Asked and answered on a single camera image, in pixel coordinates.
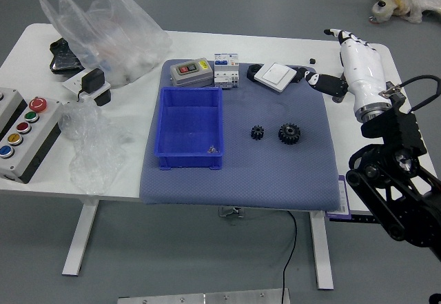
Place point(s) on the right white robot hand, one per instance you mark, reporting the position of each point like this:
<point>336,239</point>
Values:
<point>361,69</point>

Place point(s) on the big black gear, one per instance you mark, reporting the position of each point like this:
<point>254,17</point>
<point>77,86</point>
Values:
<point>289,133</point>

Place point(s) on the small black gear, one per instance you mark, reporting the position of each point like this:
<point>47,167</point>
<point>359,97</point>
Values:
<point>256,132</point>

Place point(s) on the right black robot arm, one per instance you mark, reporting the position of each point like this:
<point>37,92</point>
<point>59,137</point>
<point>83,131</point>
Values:
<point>396,128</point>

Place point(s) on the blue plastic box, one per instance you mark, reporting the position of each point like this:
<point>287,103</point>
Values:
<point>186,128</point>

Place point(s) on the grey coloured-button control box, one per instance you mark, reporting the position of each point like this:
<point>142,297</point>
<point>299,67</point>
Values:
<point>41,124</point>

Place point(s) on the black cylindrical capacitor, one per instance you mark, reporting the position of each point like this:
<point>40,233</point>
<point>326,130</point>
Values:
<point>337,100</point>

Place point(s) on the black round holder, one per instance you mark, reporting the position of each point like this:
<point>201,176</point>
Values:
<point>251,73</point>

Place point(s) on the purple label card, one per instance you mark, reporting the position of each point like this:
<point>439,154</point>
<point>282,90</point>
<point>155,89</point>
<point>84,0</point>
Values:
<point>342,193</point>

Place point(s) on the white circuit breaker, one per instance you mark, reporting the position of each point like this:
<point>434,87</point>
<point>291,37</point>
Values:
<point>225,73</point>

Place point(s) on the blue-grey padded mat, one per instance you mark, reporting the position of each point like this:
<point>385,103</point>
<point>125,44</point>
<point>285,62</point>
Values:
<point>258,173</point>

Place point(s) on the small metal screws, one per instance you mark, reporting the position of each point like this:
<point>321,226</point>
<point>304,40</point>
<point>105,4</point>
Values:
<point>212,149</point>

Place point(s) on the white table leg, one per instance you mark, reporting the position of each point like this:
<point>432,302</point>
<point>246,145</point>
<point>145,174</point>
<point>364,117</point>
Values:
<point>81,238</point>
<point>322,249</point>

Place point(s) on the large clear plastic bag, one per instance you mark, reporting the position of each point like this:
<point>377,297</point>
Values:
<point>113,42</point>

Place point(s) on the black rectangular block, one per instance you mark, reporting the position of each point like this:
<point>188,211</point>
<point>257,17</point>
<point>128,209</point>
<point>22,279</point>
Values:
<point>103,98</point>

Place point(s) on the black power adapter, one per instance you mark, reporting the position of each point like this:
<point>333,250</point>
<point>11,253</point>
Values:
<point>93,80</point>

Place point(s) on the crumpled clear plastic wrap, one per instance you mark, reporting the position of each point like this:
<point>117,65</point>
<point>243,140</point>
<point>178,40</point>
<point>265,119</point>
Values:
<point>89,145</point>

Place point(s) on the white flat plate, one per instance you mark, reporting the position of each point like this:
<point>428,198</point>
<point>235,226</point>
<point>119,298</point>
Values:
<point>70,85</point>

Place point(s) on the black plastic tray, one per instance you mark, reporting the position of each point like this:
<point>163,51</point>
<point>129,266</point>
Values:
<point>63,59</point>

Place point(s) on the white wall switch panel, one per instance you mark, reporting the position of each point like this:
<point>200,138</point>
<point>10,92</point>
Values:
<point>275,74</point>

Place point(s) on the grey push button switch box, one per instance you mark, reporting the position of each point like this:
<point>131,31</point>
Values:
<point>191,73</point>

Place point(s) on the metal under-table bracket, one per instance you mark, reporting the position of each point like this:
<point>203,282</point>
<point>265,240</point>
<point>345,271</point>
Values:
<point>231,211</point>

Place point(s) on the aluminium base plate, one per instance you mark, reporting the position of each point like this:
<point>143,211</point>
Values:
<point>206,298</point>

